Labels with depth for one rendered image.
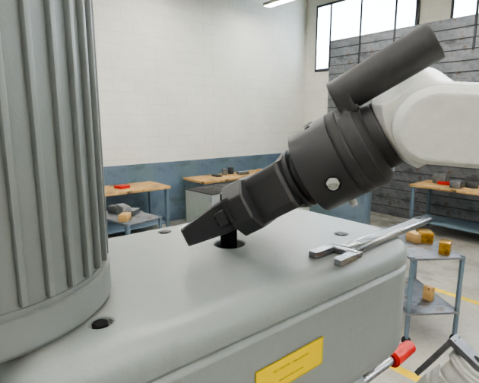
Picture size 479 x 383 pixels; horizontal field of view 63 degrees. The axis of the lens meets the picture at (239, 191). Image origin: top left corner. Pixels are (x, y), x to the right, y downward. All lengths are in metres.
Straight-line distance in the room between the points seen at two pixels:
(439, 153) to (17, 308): 0.32
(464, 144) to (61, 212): 0.30
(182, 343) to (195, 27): 8.18
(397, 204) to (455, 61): 2.93
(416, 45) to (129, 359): 0.32
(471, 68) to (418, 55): 7.91
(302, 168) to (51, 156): 0.21
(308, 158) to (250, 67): 8.79
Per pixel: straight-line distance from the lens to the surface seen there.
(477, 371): 0.72
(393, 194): 8.92
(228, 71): 8.74
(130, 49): 7.64
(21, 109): 0.27
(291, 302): 0.37
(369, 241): 0.48
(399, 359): 0.64
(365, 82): 0.37
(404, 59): 0.37
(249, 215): 0.38
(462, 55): 8.38
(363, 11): 9.57
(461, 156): 0.36
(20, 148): 0.26
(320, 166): 0.37
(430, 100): 0.34
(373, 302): 0.48
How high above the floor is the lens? 2.03
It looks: 10 degrees down
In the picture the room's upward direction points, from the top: straight up
